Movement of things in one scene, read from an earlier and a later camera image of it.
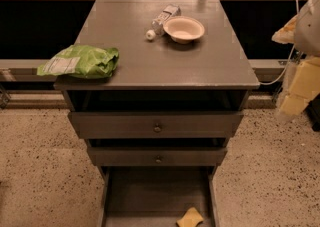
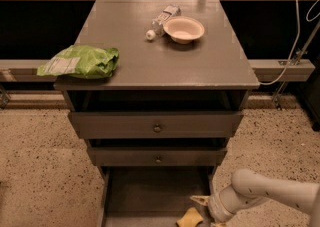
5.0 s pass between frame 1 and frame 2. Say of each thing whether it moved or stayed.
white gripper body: moved
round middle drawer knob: stayed
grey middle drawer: stayed
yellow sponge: stayed
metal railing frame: stayed
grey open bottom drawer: stayed
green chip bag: stayed
